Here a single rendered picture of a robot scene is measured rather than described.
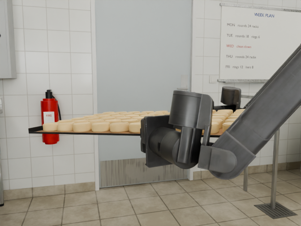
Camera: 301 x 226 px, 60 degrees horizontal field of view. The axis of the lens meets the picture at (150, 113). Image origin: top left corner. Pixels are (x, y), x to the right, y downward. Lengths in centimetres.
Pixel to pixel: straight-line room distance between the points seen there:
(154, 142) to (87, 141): 226
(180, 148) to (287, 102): 17
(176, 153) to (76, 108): 229
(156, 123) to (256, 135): 20
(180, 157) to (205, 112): 8
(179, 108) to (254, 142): 12
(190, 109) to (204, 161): 8
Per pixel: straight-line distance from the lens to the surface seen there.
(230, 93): 101
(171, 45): 289
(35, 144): 276
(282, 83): 43
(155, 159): 53
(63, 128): 76
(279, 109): 43
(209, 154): 41
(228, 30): 316
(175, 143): 42
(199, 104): 43
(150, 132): 51
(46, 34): 271
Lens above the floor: 112
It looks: 7 degrees down
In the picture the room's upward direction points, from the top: straight up
